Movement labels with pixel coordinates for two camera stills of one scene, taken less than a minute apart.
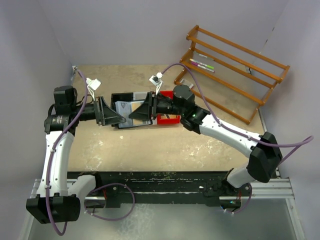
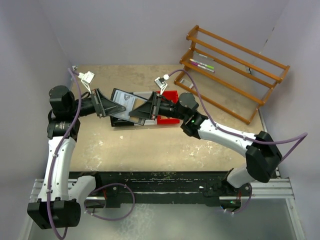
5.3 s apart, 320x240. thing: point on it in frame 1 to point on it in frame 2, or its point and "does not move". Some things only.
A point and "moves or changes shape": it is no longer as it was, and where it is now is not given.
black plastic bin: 120,96 to 117,122
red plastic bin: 168,118 does not move
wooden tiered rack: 231,78 does not move
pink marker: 202,67 does not move
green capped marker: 202,64 does not move
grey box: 125,108 moves or changes shape
